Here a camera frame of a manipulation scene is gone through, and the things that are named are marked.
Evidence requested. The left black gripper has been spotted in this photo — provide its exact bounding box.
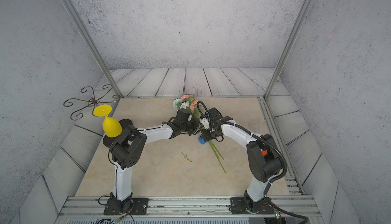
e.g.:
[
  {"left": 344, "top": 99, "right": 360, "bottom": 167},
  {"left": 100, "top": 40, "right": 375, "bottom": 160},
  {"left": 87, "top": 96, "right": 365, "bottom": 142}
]
[{"left": 180, "top": 117, "right": 205, "bottom": 136}]

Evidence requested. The artificial flower bouquet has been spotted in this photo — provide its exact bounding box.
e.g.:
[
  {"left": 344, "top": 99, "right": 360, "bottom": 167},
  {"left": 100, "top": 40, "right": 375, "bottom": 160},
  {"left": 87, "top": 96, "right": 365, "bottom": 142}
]
[{"left": 173, "top": 95, "right": 226, "bottom": 173}]

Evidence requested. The blue tape dispenser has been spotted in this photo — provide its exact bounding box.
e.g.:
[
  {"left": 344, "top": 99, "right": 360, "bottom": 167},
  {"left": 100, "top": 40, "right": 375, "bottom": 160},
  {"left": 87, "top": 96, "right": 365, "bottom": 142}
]
[{"left": 198, "top": 135, "right": 208, "bottom": 145}]

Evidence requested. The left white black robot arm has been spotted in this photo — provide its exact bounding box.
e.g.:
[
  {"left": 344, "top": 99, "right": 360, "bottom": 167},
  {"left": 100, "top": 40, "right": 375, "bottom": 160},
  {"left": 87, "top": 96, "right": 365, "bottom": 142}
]
[{"left": 109, "top": 109, "right": 200, "bottom": 202}]

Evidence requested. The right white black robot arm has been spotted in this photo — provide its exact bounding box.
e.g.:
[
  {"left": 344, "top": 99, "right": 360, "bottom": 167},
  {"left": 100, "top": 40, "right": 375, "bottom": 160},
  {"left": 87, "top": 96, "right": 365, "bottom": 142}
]
[{"left": 200, "top": 108, "right": 288, "bottom": 204}]

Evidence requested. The small broken green twig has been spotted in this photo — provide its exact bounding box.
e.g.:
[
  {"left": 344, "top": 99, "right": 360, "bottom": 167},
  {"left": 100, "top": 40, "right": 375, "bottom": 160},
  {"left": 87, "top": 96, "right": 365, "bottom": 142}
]
[{"left": 181, "top": 152, "right": 192, "bottom": 163}]

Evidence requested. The clear plastic cup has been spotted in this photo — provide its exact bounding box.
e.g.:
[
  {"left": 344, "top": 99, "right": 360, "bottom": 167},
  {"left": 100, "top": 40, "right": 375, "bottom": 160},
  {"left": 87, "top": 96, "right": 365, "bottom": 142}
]
[{"left": 248, "top": 120, "right": 260, "bottom": 133}]

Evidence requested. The yellow plastic goblet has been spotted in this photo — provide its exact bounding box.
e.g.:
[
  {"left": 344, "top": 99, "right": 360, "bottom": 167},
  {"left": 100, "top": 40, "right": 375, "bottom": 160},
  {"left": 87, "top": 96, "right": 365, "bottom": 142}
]
[{"left": 94, "top": 104, "right": 122, "bottom": 137}]

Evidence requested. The black oval tray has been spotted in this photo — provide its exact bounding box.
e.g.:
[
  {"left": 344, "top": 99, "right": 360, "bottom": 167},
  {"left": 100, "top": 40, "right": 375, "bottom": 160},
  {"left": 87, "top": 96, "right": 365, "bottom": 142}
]
[{"left": 103, "top": 119, "right": 133, "bottom": 148}]

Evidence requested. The wrought iron scroll stand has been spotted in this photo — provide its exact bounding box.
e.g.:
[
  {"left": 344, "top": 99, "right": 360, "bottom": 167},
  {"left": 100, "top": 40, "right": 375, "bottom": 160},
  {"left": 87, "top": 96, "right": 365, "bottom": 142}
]
[{"left": 63, "top": 84, "right": 121, "bottom": 121}]

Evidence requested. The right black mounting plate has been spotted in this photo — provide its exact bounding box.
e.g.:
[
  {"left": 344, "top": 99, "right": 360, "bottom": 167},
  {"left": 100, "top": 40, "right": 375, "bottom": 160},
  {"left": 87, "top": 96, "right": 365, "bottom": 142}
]
[{"left": 229, "top": 197, "right": 275, "bottom": 215}]

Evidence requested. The black mounting plate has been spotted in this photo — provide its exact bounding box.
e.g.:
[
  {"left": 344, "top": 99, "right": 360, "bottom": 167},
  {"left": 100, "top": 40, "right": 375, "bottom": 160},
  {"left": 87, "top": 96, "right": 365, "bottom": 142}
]
[
  {"left": 103, "top": 198, "right": 149, "bottom": 216},
  {"left": 229, "top": 197, "right": 275, "bottom": 215}
]

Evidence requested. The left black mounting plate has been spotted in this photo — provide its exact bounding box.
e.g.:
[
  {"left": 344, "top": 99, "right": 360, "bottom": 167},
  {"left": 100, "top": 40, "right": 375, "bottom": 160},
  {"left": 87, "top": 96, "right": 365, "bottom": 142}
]
[{"left": 103, "top": 198, "right": 149, "bottom": 216}]

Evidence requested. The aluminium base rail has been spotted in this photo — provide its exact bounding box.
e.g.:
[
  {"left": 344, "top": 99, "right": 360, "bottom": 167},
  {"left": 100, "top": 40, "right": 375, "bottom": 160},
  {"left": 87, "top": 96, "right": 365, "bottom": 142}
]
[{"left": 56, "top": 195, "right": 324, "bottom": 224}]

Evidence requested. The right aluminium frame post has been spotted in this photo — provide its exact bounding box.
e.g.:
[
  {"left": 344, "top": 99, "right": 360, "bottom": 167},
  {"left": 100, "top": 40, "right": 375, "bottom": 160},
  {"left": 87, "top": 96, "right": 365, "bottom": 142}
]
[{"left": 264, "top": 0, "right": 313, "bottom": 100}]

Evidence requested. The aluminium frame post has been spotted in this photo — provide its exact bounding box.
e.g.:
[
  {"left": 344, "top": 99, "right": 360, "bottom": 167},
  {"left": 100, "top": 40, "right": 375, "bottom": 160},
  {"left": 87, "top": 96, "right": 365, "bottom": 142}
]
[
  {"left": 264, "top": 0, "right": 313, "bottom": 100},
  {"left": 60, "top": 0, "right": 124, "bottom": 98}
]

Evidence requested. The left aluminium frame post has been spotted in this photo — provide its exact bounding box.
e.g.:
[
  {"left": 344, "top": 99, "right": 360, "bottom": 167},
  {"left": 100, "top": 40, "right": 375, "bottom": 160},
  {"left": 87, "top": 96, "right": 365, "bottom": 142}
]
[{"left": 60, "top": 0, "right": 124, "bottom": 98}]

